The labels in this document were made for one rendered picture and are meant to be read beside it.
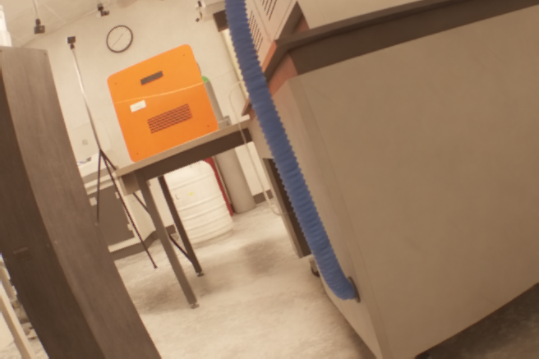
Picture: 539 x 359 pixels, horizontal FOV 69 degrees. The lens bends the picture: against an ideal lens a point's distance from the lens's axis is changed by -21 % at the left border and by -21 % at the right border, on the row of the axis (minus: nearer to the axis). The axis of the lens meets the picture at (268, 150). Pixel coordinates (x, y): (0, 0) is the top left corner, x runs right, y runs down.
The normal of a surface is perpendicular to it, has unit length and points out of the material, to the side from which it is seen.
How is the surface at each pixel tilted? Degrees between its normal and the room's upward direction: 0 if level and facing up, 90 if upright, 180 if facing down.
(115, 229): 90
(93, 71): 90
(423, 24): 90
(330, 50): 90
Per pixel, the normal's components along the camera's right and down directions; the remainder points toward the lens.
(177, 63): 0.09, -0.01
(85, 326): -0.22, 0.11
